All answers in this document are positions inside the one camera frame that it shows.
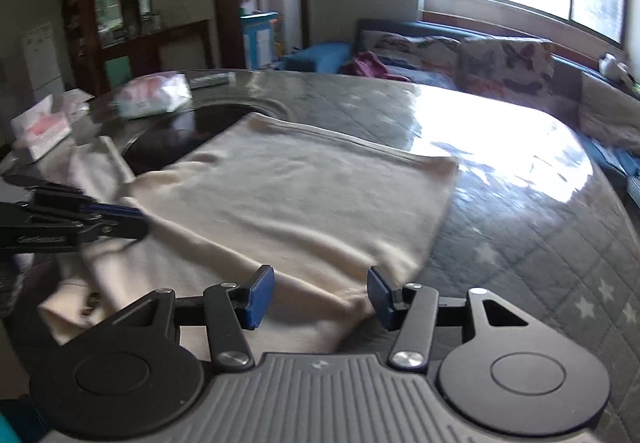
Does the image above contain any cream garment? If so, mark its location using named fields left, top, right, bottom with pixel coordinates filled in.
left=37, top=116, right=461, bottom=355

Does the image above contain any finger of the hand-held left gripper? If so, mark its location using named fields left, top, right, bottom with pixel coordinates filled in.
left=75, top=216, right=150, bottom=245
left=2, top=174, right=145, bottom=220

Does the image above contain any black round turntable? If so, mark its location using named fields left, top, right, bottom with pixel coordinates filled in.
left=121, top=103, right=292, bottom=175

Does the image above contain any maroon cloth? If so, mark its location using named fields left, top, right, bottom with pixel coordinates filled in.
left=342, top=50, right=397, bottom=80

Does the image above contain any grey remote control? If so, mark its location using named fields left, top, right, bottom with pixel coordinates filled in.
left=188, top=72, right=236, bottom=90

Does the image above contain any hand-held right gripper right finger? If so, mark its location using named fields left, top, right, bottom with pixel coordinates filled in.
left=366, top=266, right=532, bottom=371

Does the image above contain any white board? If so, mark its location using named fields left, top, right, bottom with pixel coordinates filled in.
left=20, top=22, right=66, bottom=95

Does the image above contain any blue and white box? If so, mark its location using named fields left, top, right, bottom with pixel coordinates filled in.
left=240, top=12, right=279, bottom=70

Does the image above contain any white pink tissue pack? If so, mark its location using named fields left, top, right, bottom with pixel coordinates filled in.
left=59, top=88, right=95, bottom=118
left=11, top=94, right=72, bottom=162
left=112, top=72, right=194, bottom=120

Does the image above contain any blue sofa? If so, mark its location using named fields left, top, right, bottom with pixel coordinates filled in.
left=279, top=17, right=640, bottom=196

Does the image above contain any floral cushion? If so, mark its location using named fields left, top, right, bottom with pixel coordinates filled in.
left=576, top=70, right=640, bottom=150
left=361, top=29, right=464, bottom=75
left=457, top=36, right=554, bottom=100

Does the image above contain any dark wooden cabinet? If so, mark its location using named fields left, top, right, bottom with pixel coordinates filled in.
left=59, top=0, right=217, bottom=95

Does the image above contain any white object on sofa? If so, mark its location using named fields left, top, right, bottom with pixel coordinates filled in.
left=598, top=52, right=632, bottom=77

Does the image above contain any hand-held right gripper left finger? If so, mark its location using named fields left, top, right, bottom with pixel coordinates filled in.
left=106, top=265, right=276, bottom=371

